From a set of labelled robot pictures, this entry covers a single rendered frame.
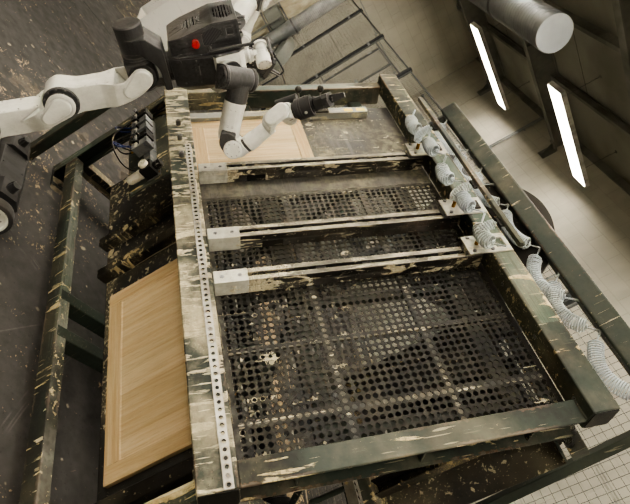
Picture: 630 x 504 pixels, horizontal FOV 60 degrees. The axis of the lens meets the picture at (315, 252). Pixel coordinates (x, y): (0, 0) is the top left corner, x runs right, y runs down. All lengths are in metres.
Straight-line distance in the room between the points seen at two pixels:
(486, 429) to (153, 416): 1.18
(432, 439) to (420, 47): 10.72
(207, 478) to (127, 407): 0.75
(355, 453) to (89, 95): 1.76
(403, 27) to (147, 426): 10.42
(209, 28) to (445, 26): 9.96
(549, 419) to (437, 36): 10.63
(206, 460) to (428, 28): 10.93
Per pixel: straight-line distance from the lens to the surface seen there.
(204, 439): 1.70
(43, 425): 2.26
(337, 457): 1.69
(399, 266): 2.18
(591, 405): 1.99
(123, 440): 2.27
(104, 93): 2.54
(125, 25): 2.43
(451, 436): 1.80
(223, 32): 2.37
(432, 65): 12.27
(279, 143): 2.81
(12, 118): 2.66
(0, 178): 2.73
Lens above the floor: 1.68
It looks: 11 degrees down
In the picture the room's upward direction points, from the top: 61 degrees clockwise
